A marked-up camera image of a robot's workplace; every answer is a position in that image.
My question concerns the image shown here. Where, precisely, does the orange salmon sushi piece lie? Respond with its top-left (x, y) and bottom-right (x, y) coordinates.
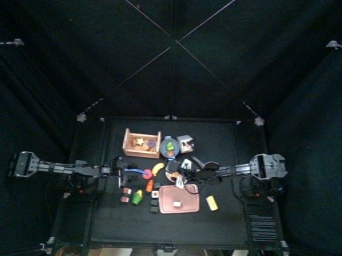
top-left (164, 171), bottom-right (180, 183)

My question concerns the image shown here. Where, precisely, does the black toy frying pan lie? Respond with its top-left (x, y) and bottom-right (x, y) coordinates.
top-left (191, 156), bottom-right (222, 172)

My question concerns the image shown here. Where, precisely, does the black square toy block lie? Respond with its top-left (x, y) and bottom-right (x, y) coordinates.
top-left (166, 159), bottom-right (180, 173)

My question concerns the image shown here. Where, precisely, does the green yellow toy corn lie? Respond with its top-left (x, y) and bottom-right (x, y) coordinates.
top-left (131, 189), bottom-right (144, 206)

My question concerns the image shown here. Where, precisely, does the yellow toy banana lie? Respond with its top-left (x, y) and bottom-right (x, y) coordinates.
top-left (151, 162), bottom-right (166, 177)

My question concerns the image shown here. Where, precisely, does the pink cutting board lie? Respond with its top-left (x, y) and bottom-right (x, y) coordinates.
top-left (158, 183), bottom-right (202, 215)

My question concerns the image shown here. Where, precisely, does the open wooden box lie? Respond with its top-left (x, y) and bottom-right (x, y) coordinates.
top-left (122, 127), bottom-right (163, 159)

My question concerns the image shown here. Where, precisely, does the grey white toy appliance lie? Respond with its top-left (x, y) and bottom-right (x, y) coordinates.
top-left (175, 134), bottom-right (196, 154)

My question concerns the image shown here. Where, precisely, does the yellow toy block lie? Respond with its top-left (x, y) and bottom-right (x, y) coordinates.
top-left (204, 195), bottom-right (220, 212)

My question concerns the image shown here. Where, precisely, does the red ring blue handle toy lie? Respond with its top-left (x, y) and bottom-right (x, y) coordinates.
top-left (124, 167), bottom-right (155, 181)

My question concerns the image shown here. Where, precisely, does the black cable loop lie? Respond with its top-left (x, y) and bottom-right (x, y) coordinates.
top-left (184, 183), bottom-right (200, 196)

